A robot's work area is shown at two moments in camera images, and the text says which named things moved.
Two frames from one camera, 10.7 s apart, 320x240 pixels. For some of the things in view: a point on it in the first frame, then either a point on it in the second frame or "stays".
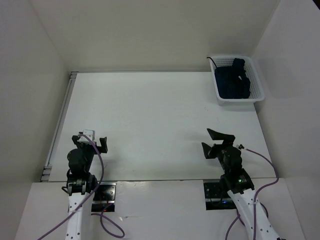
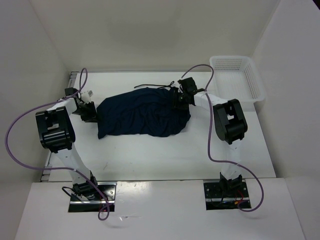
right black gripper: [227, 139] → [182, 91]
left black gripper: [80, 145] → [92, 117]
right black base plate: [217, 197] stays
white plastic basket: [236, 80] stays
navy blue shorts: [232, 80] → [149, 111]
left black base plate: [104, 197] stays
